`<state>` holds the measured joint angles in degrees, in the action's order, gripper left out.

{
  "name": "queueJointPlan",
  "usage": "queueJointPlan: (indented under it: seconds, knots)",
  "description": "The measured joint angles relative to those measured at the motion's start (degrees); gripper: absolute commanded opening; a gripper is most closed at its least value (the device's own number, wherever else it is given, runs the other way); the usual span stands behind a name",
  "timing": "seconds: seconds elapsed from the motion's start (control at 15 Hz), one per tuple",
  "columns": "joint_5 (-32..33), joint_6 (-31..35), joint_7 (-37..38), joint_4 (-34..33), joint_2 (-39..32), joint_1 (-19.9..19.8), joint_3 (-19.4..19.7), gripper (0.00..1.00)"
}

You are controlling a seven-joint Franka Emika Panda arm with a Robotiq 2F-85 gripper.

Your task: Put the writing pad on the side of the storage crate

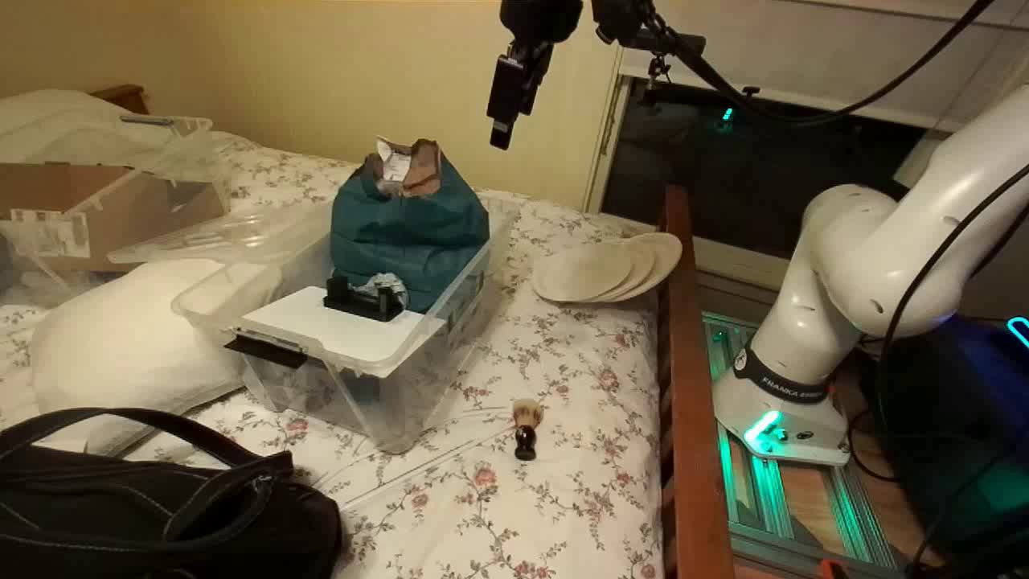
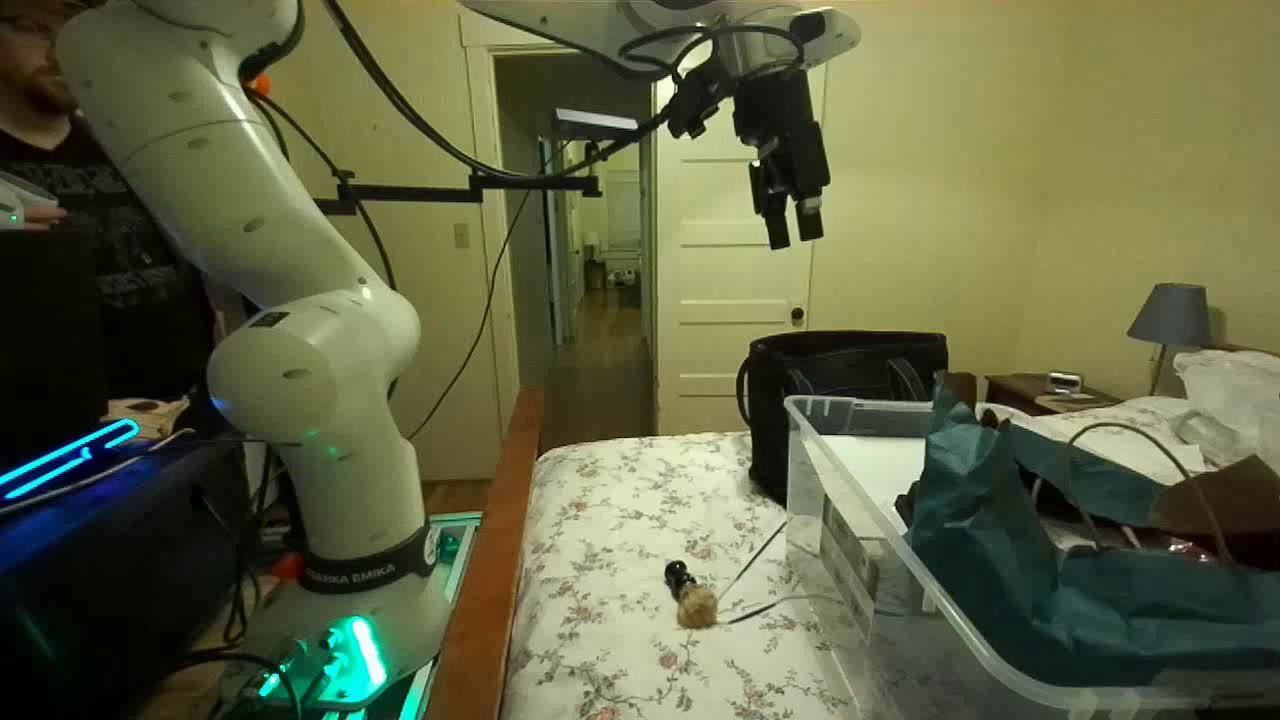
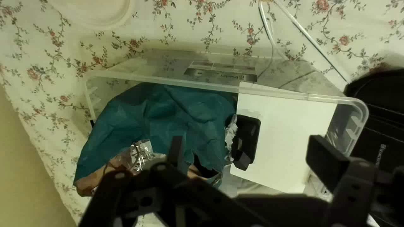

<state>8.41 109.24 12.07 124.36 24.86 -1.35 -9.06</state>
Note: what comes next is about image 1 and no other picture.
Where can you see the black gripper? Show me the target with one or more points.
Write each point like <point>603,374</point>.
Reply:
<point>540,18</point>

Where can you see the black clip block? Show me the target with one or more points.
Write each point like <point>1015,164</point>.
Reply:
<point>357,301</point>

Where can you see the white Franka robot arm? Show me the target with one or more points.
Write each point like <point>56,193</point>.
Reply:
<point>856,257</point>

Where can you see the clear plastic storage crate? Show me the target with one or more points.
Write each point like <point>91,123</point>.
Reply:
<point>428,374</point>

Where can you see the teal cloth bag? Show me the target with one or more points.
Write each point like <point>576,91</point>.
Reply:
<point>402,230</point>

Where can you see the stack of beige round plates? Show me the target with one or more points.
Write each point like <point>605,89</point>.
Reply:
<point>596,274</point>

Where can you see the floral white bedsheet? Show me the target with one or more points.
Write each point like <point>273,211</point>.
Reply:
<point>557,363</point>

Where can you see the small dark-suited figurine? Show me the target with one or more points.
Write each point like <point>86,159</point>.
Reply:
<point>526,433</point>

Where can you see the black flat notebook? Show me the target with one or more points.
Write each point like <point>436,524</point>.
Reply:
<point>260,351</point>

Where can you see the clear plastic bag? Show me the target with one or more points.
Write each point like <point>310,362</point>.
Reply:
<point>98,132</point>

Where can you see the brown cardboard box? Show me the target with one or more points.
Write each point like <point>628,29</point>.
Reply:
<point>75,202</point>

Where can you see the white rounded pillow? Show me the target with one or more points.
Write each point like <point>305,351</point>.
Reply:
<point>117,341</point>

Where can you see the dark computer case with lights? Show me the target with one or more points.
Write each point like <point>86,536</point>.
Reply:
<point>952,430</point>

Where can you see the brown wooden bed rail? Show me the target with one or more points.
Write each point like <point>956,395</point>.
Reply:
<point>693,430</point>

